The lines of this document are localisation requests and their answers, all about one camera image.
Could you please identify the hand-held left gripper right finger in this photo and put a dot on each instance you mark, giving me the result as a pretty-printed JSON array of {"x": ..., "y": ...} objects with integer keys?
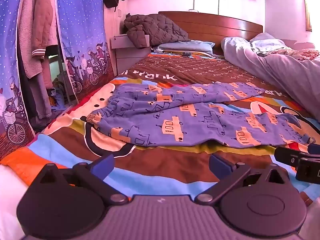
[{"x": 221, "y": 167}]

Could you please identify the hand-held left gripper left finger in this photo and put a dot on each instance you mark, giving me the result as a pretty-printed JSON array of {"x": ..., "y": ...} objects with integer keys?
[{"x": 103, "y": 164}]

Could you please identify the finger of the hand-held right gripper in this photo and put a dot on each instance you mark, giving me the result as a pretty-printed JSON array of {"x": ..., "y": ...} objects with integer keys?
[
  {"x": 286, "y": 155},
  {"x": 315, "y": 148}
]

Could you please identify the blue car-print pants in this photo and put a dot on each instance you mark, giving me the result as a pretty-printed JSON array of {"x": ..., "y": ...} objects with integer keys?
[{"x": 175, "y": 110}]

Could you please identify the colourful printed blanket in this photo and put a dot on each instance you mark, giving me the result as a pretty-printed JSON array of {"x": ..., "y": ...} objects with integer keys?
[{"x": 175, "y": 162}]

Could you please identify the clothes pile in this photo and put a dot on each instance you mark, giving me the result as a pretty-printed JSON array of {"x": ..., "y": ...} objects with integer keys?
[{"x": 58, "y": 96}]

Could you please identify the light grey duvet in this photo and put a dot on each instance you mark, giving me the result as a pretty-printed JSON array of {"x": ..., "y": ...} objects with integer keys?
[{"x": 282, "y": 72}]

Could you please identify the dark hanging garment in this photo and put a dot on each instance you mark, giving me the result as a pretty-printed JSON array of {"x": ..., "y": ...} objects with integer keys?
[{"x": 37, "y": 97}]

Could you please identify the floral quilt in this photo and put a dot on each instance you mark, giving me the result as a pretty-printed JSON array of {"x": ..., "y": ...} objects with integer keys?
[{"x": 300, "y": 53}]

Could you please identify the white bed sheet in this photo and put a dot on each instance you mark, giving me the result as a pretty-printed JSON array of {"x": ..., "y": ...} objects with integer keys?
[{"x": 11, "y": 205}]

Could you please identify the light blue pillow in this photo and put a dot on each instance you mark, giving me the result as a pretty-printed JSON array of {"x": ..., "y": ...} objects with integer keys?
[{"x": 268, "y": 42}]

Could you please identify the white nightstand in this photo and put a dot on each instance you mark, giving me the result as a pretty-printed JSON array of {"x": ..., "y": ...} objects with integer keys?
[{"x": 125, "y": 52}]

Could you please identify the wooden bed headboard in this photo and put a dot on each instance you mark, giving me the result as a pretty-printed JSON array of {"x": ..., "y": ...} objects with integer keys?
[{"x": 212, "y": 25}]

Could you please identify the brown quilted jacket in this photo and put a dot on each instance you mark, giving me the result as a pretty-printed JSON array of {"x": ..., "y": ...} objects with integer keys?
[{"x": 155, "y": 28}]

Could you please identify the beige fleece coat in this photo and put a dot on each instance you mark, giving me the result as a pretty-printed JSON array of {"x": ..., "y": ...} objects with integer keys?
[{"x": 28, "y": 30}]

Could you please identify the pink quilted jacket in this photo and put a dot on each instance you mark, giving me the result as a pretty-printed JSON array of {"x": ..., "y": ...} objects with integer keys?
[{"x": 46, "y": 17}]

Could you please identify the wall picture frame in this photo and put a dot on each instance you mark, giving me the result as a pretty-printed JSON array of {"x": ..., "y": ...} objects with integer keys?
[{"x": 308, "y": 7}]

